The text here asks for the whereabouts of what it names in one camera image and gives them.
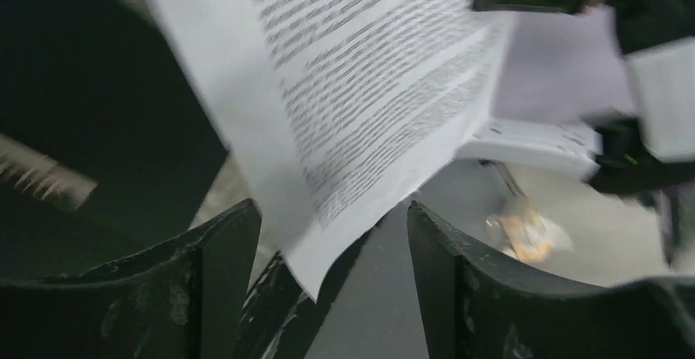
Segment printed white paper sheet top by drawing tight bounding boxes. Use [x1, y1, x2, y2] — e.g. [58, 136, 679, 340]
[146, 0, 516, 299]

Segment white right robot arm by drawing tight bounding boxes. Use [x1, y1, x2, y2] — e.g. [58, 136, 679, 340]
[459, 0, 694, 195]

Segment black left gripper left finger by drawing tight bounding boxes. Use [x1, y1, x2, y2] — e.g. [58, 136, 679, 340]
[1, 199, 261, 358]

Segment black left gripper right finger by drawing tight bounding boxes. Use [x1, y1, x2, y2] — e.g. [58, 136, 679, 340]
[407, 202, 694, 358]

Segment metal folder clip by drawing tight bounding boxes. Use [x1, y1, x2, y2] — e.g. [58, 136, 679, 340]
[1, 134, 98, 211]

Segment crumpled plastic bag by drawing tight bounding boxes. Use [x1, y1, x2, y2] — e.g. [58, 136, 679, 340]
[486, 196, 573, 264]

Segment beige folder with black inside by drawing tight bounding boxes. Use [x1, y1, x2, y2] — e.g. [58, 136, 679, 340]
[1, 0, 227, 279]

